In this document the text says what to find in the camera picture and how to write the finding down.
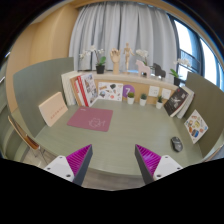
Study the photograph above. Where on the white sticker sheet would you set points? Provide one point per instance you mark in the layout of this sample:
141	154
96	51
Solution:
110	91

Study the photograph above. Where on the green desk partition panel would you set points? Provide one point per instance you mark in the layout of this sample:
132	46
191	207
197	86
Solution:
208	100
36	83

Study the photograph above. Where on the white wall socket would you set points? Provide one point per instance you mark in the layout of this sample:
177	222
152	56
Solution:
153	91
166	93

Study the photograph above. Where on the dark-framed window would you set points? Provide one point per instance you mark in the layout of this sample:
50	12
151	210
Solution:
186	43

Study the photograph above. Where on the purple round sign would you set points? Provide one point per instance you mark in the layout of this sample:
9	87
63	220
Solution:
128	90

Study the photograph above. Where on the pink horse figurine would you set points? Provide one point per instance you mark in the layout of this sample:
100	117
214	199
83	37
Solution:
142	69

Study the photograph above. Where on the dark horse figurine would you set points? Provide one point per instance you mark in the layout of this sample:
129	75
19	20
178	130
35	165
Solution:
159	71

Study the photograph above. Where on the black-covered book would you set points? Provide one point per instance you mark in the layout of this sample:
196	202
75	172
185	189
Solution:
176	101

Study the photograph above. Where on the wooden hand model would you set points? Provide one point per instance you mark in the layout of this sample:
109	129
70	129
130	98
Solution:
115	60

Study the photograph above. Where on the white orchid in black pot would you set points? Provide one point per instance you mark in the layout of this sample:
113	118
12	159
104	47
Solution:
177	81
142	53
100	68

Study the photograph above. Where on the beige desk back ledge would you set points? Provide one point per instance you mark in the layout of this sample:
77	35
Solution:
140	87

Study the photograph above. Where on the colourful sticker sheet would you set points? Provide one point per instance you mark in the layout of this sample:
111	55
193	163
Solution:
196	126

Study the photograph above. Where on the pink mouse pad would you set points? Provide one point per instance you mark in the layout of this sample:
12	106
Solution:
90	119

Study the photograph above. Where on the red-spined photo magazine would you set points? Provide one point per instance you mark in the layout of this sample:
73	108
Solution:
89	88

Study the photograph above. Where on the thick white book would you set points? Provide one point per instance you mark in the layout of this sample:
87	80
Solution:
67	88

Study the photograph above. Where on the wooden mannequin figure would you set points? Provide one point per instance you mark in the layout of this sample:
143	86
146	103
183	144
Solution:
127	55

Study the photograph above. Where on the small succulent in white pot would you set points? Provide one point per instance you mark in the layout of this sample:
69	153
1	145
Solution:
130	100
143	101
159	105

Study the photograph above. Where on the grey computer mouse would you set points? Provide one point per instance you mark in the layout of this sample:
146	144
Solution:
176	144

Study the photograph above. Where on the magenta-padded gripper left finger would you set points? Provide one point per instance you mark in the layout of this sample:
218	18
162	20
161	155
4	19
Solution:
63	166

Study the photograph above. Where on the beige booklet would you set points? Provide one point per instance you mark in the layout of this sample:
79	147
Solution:
52	109

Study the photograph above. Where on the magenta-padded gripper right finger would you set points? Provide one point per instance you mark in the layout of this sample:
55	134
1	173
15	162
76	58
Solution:
163	166

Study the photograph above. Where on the grey curtain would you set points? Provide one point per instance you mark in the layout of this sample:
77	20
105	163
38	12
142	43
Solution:
123	30

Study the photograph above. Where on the tan book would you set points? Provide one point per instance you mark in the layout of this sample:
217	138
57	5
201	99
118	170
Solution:
75	90

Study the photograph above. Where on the thin red book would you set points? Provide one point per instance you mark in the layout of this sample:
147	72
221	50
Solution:
79	91

